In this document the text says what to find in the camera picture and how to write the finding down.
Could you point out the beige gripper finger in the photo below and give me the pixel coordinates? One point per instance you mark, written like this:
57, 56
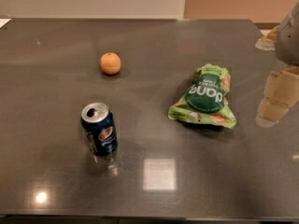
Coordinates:
267, 42
281, 93

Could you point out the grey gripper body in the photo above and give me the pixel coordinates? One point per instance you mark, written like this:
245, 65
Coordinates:
288, 42

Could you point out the green rice chip bag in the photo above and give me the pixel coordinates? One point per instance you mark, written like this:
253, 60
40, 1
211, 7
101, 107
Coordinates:
204, 102

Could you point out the blue pepsi can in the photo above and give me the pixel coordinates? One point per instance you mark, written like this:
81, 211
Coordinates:
98, 124

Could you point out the orange fruit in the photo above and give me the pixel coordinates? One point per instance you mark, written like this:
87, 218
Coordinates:
110, 63

